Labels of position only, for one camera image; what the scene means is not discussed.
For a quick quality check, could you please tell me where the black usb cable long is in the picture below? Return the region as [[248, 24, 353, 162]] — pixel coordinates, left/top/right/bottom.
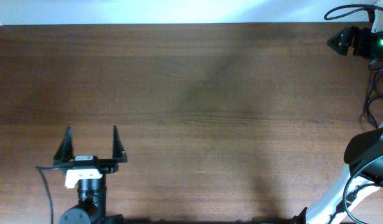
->
[[361, 61, 383, 129]]

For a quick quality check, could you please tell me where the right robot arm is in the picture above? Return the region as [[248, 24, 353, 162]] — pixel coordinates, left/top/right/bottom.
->
[[291, 26, 383, 223]]

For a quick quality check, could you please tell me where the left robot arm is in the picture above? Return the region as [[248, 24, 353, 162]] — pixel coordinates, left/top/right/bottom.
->
[[53, 126, 128, 224]]

